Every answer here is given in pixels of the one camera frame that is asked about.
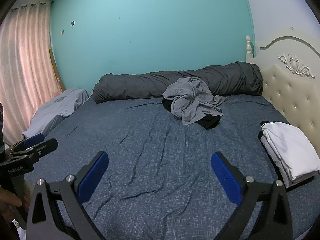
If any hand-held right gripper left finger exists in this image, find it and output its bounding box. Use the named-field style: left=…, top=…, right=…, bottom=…
left=26, top=151, right=109, bottom=240

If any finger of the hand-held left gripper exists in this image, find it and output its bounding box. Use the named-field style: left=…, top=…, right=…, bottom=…
left=23, top=133, right=45, bottom=148
left=10, top=138, right=59, bottom=161

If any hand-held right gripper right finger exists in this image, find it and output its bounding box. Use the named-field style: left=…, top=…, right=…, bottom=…
left=211, top=151, right=294, bottom=240

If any grey knit sweater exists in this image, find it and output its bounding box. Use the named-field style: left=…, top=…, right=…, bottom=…
left=162, top=85, right=228, bottom=126

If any person's left hand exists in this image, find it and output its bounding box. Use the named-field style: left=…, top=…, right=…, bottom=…
left=0, top=189, right=23, bottom=221

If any light blue cloth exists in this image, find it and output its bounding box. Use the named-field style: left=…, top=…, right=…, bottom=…
left=22, top=87, right=90, bottom=141

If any black crumpled garment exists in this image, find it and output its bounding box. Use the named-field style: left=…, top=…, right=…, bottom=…
left=162, top=97, right=222, bottom=130

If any bed with blue sheet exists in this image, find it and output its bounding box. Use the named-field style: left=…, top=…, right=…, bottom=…
left=22, top=94, right=320, bottom=240

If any pink curtain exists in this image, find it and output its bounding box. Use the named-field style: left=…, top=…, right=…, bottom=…
left=0, top=1, right=62, bottom=147

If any wooden window trim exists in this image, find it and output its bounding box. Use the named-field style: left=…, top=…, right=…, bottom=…
left=49, top=49, right=66, bottom=92

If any white folded shirt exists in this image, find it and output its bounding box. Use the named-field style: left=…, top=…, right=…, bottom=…
left=260, top=121, right=320, bottom=179

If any light grey folded garment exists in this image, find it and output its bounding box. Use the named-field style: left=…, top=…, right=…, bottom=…
left=282, top=165, right=320, bottom=189

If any dark grey rolled duvet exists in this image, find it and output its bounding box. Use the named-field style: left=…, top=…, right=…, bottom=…
left=93, top=61, right=264, bottom=103

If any cream tufted headboard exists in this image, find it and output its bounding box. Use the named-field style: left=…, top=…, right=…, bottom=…
left=246, top=27, right=320, bottom=155

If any dark curtain rod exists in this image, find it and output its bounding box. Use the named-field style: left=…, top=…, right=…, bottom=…
left=11, top=1, right=54, bottom=11

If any cream bed post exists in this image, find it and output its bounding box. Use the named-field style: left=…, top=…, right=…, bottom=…
left=245, top=35, right=253, bottom=63

